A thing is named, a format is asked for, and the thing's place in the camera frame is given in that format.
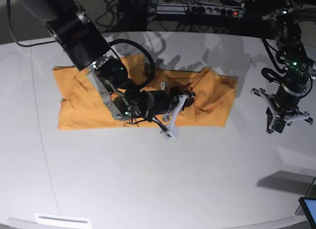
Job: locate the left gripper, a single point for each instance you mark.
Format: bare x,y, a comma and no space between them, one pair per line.
276,115

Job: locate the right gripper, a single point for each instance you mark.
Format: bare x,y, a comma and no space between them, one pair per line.
171,102

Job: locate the yellow T-shirt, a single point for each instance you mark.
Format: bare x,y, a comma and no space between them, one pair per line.
82,107

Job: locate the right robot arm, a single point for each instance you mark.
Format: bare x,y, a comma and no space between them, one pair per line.
68,23

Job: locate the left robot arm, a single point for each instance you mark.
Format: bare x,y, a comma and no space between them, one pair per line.
293,70

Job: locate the grey tablet stand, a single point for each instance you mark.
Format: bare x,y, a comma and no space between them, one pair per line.
311,193

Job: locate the white power strip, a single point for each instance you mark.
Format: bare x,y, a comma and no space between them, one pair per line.
186,9

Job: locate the tablet with blue screen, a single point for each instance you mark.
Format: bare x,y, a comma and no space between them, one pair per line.
309,207

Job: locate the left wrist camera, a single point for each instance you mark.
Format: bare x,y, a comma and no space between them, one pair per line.
277,124

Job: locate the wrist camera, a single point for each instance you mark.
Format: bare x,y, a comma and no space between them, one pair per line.
277,124
171,132

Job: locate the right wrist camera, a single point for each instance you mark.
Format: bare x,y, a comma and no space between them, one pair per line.
171,132

